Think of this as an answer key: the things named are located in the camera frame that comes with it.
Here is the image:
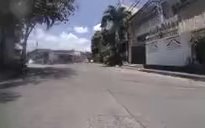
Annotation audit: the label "palm trees and bushes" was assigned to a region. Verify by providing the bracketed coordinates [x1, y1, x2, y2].
[90, 4, 132, 67]

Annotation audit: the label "raised kerb pavement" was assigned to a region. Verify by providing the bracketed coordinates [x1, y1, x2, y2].
[120, 63, 205, 84]

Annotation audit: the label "low distant building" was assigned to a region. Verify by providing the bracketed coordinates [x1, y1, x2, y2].
[26, 48, 88, 65]

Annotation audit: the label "grey concrete road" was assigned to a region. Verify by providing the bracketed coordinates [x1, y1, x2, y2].
[0, 61, 205, 128]

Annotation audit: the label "grey multi-storey building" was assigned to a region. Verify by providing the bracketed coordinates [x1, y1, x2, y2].
[127, 0, 205, 65]

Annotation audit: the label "overhead wires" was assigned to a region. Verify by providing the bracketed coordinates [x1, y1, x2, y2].
[124, 0, 158, 16]

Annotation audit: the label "large shady tree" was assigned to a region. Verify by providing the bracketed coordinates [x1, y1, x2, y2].
[0, 0, 78, 75]

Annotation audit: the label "white wall with gate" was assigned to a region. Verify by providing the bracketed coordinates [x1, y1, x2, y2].
[145, 9, 205, 68]

